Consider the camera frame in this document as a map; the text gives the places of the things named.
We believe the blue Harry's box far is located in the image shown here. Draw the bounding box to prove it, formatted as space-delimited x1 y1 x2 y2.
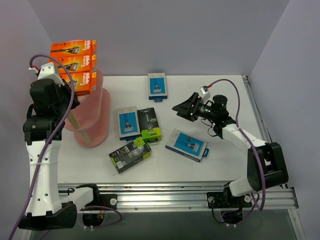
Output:
147 73 168 103

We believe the aluminium mounting rail frame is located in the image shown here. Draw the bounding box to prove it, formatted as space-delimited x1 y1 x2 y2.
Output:
19 74 307 240

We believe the orange Gillette Fusion5 razor box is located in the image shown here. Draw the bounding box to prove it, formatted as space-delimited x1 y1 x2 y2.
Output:
50 39 97 57

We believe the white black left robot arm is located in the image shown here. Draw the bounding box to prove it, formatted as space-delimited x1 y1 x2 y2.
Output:
17 78 101 231

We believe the blue Harry's box tilted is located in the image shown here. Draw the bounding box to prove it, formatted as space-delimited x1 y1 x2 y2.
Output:
165 128 210 163

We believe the orange Gillette Fusion box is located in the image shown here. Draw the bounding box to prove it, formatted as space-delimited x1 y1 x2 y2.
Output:
70 71 97 97
50 52 97 73

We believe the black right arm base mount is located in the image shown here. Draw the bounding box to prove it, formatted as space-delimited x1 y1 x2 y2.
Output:
206 191 252 209

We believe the black green Gillette box flat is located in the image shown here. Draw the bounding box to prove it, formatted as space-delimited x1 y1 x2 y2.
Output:
109 137 152 174

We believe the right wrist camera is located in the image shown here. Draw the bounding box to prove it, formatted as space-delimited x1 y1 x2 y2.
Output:
199 86 211 103

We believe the pink three-tier wooden shelf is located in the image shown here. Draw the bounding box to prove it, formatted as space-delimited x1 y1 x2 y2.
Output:
58 67 111 147

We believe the blue Harry's razor box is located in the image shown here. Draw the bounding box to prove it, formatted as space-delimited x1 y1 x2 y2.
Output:
116 106 141 141

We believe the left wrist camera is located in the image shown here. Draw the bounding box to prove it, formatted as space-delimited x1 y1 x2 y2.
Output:
37 62 65 86

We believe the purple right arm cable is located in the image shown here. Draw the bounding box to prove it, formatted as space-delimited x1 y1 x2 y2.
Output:
207 78 267 226

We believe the black green Gillette Labs box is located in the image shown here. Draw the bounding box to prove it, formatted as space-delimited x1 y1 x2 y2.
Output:
137 107 162 143

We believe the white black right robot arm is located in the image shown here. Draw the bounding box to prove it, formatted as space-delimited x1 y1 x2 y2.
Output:
172 92 289 207

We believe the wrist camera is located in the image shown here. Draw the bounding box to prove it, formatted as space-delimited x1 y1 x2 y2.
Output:
199 86 211 103
37 62 65 86

